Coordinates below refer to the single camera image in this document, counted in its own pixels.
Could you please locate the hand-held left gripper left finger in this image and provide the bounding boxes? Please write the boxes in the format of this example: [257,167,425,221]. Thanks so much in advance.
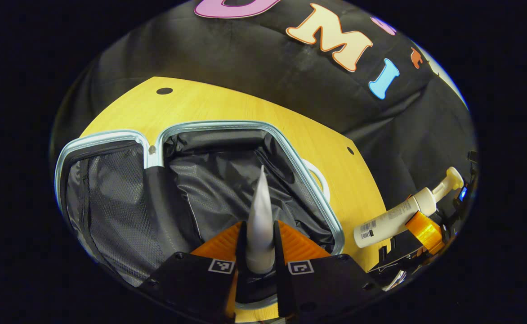
[138,220,249,324]

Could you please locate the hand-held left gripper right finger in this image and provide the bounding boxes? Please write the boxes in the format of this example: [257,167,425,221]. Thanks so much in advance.
[272,220,383,321]

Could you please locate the white squeeze tube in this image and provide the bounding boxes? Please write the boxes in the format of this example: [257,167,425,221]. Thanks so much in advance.
[246,165,277,274]

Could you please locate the white pump bottle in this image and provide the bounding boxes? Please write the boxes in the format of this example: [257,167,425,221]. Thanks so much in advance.
[353,166,464,249]

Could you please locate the light blue suitcase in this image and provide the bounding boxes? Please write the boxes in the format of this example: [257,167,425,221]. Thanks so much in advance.
[56,121,346,311]

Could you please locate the black backdrop cloth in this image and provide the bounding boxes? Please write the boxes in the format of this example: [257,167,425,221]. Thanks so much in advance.
[52,0,478,212]

